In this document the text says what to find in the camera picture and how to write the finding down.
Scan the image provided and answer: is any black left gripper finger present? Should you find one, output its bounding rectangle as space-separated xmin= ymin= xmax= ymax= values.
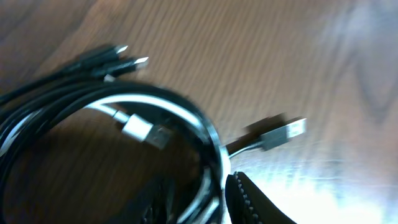
xmin=225 ymin=172 xmax=295 ymax=224

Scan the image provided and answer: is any white USB cable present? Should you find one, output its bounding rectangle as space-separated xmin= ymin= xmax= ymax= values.
xmin=0 ymin=93 xmax=233 ymax=224

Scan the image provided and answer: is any black USB cable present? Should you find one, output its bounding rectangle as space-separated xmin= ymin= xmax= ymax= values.
xmin=0 ymin=43 xmax=307 ymax=224

